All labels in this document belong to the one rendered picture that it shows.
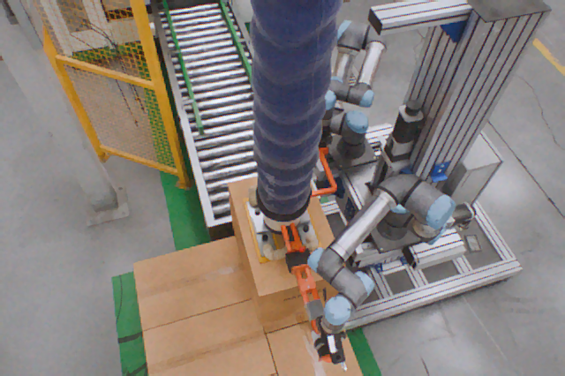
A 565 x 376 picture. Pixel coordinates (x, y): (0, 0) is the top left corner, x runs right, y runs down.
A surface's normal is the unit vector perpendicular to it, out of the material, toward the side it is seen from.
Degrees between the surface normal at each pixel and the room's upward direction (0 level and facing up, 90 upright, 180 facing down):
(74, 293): 0
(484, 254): 0
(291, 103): 80
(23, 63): 90
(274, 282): 1
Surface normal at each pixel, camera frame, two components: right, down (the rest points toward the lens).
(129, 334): 0.03, -0.57
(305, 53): 0.16, 0.65
